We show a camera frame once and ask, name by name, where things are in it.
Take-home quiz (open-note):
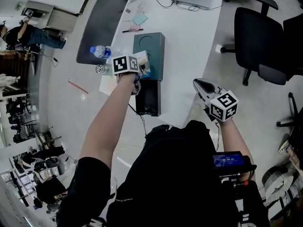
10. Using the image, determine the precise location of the black monitor with blue screen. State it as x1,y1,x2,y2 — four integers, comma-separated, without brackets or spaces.
212,151,258,189

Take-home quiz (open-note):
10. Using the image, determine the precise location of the clear glass jar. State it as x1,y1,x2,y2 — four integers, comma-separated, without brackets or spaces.
95,63,113,77

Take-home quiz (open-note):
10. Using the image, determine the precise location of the person's left forearm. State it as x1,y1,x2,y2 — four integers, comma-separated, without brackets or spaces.
79,73,141,166

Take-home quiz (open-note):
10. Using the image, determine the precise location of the dark wooden furniture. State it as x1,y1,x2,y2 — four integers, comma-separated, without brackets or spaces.
0,50,29,97

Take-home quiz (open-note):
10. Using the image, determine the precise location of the light wooden cabinet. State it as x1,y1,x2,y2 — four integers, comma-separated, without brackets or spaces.
20,0,79,33

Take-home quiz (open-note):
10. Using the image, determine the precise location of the dark green box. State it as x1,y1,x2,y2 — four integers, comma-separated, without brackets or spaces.
132,32,166,117

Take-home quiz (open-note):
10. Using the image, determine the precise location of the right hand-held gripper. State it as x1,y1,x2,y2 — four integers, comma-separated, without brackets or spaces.
192,78,240,123

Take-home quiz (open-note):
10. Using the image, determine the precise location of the person's black clothing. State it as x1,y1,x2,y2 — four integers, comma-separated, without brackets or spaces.
55,119,271,227

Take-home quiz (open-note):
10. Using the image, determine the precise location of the red stick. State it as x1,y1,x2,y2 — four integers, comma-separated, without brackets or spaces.
68,78,89,95

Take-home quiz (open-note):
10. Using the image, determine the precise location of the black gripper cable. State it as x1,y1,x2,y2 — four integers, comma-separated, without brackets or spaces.
127,102,148,137

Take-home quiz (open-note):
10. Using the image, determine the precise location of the clear water bottle blue label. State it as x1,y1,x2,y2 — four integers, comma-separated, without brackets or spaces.
89,44,114,59

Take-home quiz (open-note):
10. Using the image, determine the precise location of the white paper sheet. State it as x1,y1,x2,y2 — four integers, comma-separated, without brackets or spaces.
98,74,119,96

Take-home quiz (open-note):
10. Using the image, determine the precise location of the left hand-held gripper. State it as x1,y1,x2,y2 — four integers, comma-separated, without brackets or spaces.
112,54,152,96

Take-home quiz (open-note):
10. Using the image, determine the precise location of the teal notepad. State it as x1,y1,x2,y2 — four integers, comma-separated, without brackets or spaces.
132,11,149,26

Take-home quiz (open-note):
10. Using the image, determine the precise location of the person's right forearm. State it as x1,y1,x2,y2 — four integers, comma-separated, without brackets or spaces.
217,119,256,166

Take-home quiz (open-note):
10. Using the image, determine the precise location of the white and blue bandages box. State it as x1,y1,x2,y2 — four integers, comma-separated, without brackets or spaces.
133,50,152,79

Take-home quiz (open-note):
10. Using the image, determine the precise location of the dark grey desk mat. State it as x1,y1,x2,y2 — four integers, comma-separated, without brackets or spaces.
76,0,132,66

